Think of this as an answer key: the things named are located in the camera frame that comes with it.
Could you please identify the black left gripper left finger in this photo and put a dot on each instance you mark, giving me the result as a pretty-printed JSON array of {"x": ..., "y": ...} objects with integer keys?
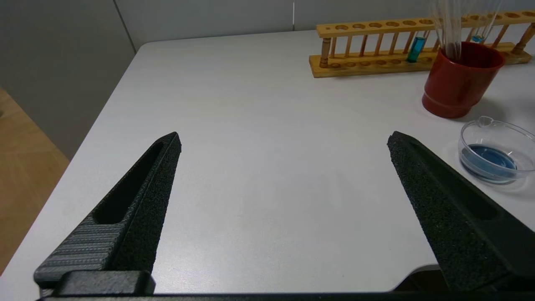
[{"x": 142, "y": 225}]

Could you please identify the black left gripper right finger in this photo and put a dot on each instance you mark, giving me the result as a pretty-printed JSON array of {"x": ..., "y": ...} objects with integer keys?
[{"x": 455, "y": 225}]

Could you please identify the blue liquid glass test tube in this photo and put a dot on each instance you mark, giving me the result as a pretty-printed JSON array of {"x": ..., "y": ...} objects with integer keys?
[
  {"x": 477, "y": 38},
  {"x": 416, "y": 49}
]

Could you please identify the wooden test tube rack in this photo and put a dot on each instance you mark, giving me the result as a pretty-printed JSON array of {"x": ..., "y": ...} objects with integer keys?
[{"x": 368, "y": 65}]

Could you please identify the clear glass beaker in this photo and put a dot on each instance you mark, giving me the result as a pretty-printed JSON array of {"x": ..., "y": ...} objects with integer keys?
[{"x": 495, "y": 161}]

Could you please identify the red cup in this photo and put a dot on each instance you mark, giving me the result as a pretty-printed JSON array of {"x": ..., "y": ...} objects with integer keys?
[{"x": 457, "y": 83}]

